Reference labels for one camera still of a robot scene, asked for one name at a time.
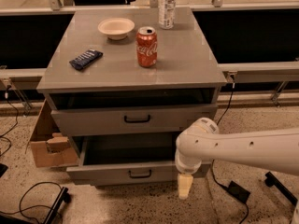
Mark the white paper bowl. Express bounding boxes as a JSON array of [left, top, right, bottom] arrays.
[[98, 18, 135, 40]]

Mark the black stand leg left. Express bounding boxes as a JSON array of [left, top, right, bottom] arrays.
[[43, 187, 71, 224]]

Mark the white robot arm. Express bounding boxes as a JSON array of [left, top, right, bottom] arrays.
[[175, 118, 299, 199]]

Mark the brown cardboard box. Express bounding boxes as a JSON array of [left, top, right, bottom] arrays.
[[29, 101, 78, 168]]

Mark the grey drawer cabinet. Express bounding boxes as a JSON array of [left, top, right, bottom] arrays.
[[36, 7, 228, 142]]

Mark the black power cable right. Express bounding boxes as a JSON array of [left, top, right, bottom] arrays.
[[210, 75, 250, 224]]

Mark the clear plastic water bottle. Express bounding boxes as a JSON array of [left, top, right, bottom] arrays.
[[158, 0, 176, 29]]

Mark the red coca-cola can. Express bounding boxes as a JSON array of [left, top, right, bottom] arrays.
[[136, 26, 158, 67]]

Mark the black stand leg right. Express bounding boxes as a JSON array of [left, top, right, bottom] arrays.
[[264, 172, 298, 205]]

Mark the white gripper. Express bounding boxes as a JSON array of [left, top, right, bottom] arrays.
[[175, 151, 202, 200]]

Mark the black cable left floor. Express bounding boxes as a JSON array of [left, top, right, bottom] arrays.
[[0, 181, 64, 224]]

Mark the grey drawer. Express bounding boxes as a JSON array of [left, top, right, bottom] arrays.
[[51, 105, 217, 136], [65, 132, 213, 187]]

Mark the black power adapter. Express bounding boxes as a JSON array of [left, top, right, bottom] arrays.
[[227, 181, 250, 203]]

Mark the grey top drawer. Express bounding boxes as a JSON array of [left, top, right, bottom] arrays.
[[51, 105, 217, 136]]

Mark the black cable left wall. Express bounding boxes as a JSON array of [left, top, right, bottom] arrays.
[[0, 84, 21, 158]]

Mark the black stand leg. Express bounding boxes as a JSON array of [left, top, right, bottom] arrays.
[[264, 172, 298, 205], [43, 187, 71, 224]]

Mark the dark blue snack packet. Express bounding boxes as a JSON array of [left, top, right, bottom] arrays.
[[69, 49, 103, 71]]

